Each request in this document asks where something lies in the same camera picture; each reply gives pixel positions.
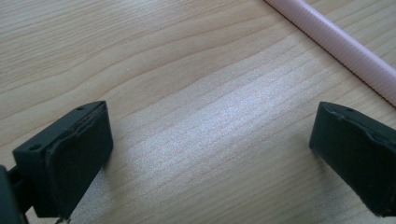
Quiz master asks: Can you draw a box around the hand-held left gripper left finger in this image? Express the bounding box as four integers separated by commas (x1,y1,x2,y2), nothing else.
12,100,114,220

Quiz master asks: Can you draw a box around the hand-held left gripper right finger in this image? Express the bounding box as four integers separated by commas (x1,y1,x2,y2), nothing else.
308,101,396,217

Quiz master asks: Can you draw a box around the pink ribbed tube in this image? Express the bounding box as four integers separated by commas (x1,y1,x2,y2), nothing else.
263,0,396,108

